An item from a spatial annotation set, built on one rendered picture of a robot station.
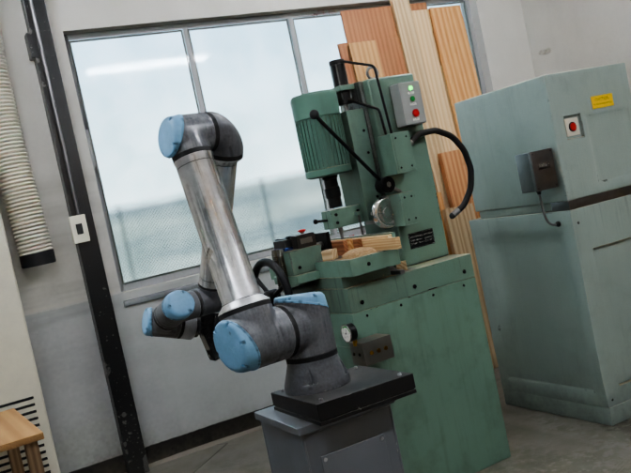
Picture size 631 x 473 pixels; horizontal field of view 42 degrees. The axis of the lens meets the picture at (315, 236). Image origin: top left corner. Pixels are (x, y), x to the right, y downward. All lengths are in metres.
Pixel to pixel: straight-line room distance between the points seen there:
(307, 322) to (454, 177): 2.59
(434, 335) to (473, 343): 0.19
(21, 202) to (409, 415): 1.96
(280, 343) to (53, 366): 2.03
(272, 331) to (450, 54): 3.06
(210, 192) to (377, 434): 0.81
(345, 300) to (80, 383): 1.68
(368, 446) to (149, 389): 2.05
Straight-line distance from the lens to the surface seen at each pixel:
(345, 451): 2.30
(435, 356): 3.08
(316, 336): 2.30
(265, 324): 2.21
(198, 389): 4.28
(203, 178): 2.29
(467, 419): 3.20
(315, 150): 3.02
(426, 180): 3.22
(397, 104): 3.15
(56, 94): 4.09
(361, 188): 3.09
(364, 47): 4.69
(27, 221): 3.88
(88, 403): 4.15
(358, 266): 2.81
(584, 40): 5.22
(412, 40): 4.89
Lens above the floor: 1.15
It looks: 3 degrees down
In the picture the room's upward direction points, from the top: 12 degrees counter-clockwise
